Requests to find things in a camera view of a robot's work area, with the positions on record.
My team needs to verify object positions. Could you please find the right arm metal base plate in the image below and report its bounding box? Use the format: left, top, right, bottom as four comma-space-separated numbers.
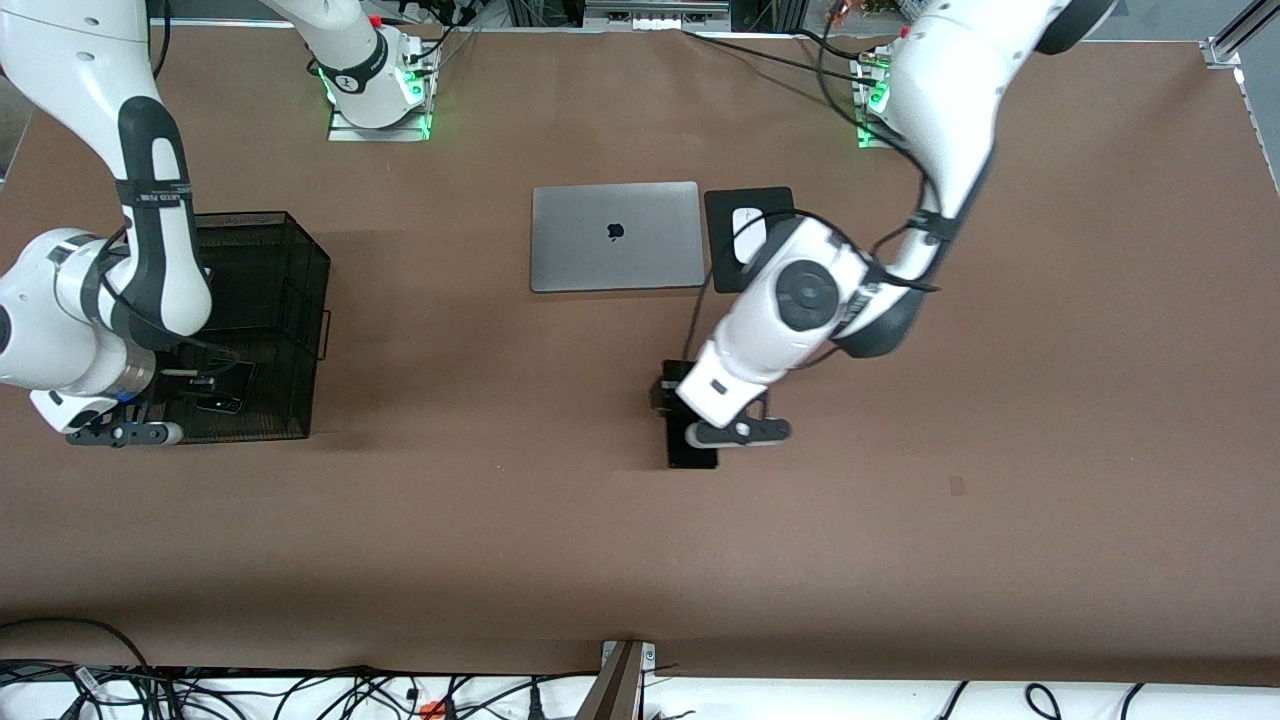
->
328, 105, 433, 143

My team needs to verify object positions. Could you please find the aluminium extrusion beam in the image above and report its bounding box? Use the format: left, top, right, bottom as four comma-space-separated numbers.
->
1215, 0, 1280, 57

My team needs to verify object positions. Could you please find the black cable across table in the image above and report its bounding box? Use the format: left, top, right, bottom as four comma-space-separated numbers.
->
682, 29, 873, 85

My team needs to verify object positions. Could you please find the silver closed laptop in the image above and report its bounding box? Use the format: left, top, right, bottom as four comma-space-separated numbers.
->
530, 181, 707, 294

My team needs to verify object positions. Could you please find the aluminium table side rail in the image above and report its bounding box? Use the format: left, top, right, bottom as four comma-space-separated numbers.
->
1235, 68, 1280, 191

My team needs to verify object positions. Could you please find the white computer mouse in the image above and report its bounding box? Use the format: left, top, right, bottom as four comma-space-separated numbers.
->
732, 207, 767, 265

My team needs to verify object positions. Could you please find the black mouse pad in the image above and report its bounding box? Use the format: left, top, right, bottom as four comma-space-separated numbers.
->
704, 186, 797, 295

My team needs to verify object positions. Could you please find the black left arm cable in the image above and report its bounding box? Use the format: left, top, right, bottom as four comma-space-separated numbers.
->
686, 0, 1001, 366

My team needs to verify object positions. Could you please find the black mesh two-tier tray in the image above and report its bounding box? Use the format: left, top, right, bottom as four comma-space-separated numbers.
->
110, 210, 332, 446

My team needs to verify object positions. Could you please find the long black floor cable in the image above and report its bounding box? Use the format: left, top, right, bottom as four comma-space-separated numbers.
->
0, 616, 153, 671

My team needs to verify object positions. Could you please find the black flip phone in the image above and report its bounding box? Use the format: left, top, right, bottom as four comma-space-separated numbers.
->
195, 360, 259, 414

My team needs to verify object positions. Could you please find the aluminium camera post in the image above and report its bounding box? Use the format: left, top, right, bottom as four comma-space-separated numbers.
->
578, 640, 657, 720

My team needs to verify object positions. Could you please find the black slab phone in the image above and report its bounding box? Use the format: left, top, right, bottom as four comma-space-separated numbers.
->
666, 395, 721, 470

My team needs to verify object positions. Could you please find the short black table cable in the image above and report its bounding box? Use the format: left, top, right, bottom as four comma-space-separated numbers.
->
793, 28, 883, 65

